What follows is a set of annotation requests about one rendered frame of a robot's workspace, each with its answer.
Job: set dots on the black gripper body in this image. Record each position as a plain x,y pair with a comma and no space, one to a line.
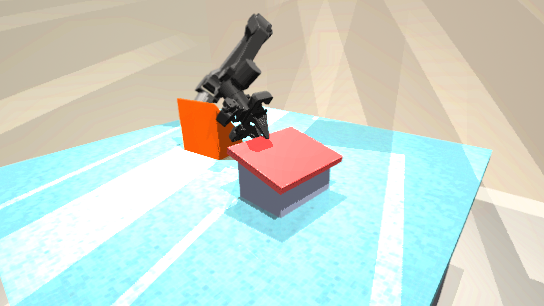
250,105

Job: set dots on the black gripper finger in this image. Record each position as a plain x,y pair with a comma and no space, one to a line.
251,131
259,118

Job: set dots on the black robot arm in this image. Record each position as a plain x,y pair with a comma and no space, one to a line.
237,72

